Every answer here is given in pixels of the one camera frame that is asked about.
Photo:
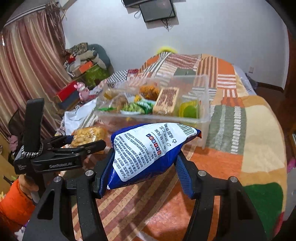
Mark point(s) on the biscuit pack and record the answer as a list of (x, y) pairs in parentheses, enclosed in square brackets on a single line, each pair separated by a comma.
[(166, 102)]

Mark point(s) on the clear plastic storage bin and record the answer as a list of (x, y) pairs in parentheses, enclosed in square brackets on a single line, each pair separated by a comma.
[(192, 87)]

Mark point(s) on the clear bag orange snacks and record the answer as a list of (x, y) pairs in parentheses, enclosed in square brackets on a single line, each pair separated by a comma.
[(149, 92)]

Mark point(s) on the green jelly cup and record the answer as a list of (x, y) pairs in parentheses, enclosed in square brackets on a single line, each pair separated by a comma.
[(189, 109)]

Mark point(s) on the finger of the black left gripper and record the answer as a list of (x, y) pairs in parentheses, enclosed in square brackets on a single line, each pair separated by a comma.
[(58, 141), (90, 148)]

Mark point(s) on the grey backpack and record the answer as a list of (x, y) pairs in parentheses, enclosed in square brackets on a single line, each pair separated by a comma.
[(254, 84)]

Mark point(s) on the clear bag yellow crackers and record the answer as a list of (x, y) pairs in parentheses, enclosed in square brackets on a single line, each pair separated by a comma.
[(88, 135)]

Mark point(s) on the patchwork striped quilt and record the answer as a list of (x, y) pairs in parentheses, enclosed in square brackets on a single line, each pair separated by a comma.
[(244, 140)]

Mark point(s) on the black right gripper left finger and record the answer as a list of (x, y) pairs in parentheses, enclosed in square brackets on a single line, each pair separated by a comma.
[(52, 218)]

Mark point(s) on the small black wall monitor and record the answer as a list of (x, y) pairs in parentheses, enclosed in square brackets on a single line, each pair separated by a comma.
[(157, 10)]

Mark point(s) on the orange shoe box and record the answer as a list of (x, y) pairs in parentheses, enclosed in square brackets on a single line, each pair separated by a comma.
[(82, 69)]

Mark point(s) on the orange sleeve forearm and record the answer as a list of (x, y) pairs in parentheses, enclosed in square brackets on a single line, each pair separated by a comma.
[(16, 209)]

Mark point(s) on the blue white snack bag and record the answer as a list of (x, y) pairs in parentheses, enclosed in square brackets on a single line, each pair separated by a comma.
[(147, 150)]

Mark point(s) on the yellow curved headboard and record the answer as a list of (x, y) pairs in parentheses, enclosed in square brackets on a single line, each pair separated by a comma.
[(166, 49)]

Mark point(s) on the left hand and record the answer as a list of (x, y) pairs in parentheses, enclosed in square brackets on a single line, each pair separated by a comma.
[(27, 185)]

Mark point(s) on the red gift box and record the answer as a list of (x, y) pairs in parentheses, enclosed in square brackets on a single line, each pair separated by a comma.
[(69, 92)]

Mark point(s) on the black wall television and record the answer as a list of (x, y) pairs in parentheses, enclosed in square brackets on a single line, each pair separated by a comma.
[(132, 3)]

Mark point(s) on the striped pink curtain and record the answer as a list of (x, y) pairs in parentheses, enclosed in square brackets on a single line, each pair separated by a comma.
[(31, 67)]

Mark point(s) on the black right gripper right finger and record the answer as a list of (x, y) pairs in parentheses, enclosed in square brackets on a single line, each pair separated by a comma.
[(238, 218)]

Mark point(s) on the pink plush toy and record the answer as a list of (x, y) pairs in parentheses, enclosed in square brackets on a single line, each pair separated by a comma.
[(82, 90)]

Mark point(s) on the green gift bag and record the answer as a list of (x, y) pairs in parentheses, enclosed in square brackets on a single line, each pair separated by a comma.
[(93, 76)]

